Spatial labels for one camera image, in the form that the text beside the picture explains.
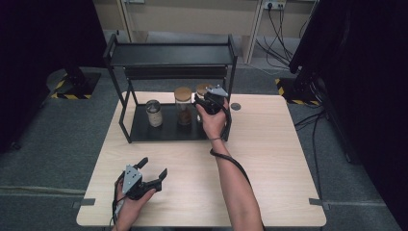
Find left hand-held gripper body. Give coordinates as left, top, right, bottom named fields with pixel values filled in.
left=121, top=164, right=163, bottom=200

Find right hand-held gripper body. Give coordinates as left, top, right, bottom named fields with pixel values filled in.
left=200, top=84, right=229, bottom=116

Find wooden-lid glass jar green herbs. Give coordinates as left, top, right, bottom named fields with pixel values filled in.
left=194, top=83, right=215, bottom=123

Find wooden-lid glass jar brown spices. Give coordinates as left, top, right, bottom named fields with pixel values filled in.
left=173, top=86, right=193, bottom=127

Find glass jar with metal lid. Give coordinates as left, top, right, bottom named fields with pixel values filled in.
left=144, top=99, right=164, bottom=128

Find black metal shelf rack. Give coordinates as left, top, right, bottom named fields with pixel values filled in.
left=102, top=33, right=239, bottom=144

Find person's right hand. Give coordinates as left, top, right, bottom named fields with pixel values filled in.
left=195, top=99, right=229, bottom=141

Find person's left hand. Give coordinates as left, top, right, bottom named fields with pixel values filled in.
left=112, top=184, right=157, bottom=231

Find grey floor tape marker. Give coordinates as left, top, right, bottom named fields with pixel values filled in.
left=308, top=197, right=331, bottom=212
left=72, top=197, right=96, bottom=210

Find white desk leg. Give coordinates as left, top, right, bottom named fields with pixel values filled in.
left=115, top=0, right=137, bottom=43
left=243, top=0, right=268, bottom=65

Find striped stand base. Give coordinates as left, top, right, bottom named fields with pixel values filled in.
left=274, top=71, right=321, bottom=107
left=50, top=65, right=102, bottom=100

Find dark curtain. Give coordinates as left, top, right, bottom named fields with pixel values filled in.
left=0, top=0, right=108, bottom=155
left=288, top=0, right=408, bottom=231

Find left hand-held gripper cable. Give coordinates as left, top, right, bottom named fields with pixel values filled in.
left=110, top=172, right=127, bottom=231

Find hand-held gripper cable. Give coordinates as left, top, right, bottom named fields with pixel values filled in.
left=110, top=172, right=127, bottom=231
left=209, top=104, right=268, bottom=231

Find right hand-held gripper cable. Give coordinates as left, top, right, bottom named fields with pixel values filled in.
left=209, top=104, right=268, bottom=231

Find black floor cable bundle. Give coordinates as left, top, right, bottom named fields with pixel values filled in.
left=255, top=4, right=311, bottom=70

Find white wall socket strip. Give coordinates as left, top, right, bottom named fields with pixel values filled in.
left=263, top=0, right=287, bottom=10

